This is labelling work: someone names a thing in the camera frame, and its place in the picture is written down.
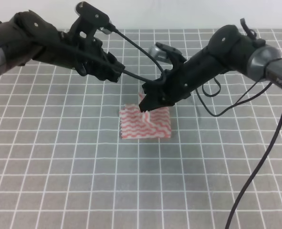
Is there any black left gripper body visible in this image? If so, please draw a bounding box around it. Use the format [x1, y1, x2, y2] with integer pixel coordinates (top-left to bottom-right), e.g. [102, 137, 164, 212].
[59, 26, 125, 83]

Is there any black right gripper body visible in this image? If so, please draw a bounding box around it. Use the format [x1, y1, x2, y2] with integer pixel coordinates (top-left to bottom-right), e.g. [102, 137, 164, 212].
[139, 54, 217, 112]

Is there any pink white wavy towel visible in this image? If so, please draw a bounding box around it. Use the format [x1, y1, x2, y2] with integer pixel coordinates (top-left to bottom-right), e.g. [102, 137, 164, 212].
[119, 104, 171, 139]

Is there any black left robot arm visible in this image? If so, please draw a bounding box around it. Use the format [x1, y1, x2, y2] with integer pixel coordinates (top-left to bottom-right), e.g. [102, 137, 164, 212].
[0, 6, 125, 83]

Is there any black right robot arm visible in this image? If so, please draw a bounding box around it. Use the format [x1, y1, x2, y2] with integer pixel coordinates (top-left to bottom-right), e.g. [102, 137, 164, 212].
[139, 19, 282, 112]

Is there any grey checked tablecloth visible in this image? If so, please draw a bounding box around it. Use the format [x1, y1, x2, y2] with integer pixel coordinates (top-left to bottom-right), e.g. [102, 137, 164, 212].
[0, 61, 282, 229]

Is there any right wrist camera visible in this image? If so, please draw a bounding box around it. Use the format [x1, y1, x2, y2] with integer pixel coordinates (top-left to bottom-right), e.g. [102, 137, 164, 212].
[148, 42, 186, 65]

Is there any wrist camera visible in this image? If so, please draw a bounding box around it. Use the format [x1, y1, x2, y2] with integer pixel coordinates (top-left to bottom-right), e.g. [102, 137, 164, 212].
[148, 42, 186, 65]
[75, 1, 112, 35]

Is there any black left camera cable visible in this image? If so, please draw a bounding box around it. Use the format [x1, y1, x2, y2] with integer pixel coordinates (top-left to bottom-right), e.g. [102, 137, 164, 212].
[108, 22, 167, 83]

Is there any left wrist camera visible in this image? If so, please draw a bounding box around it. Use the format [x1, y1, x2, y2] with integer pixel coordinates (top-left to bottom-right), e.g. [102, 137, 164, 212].
[75, 1, 112, 35]

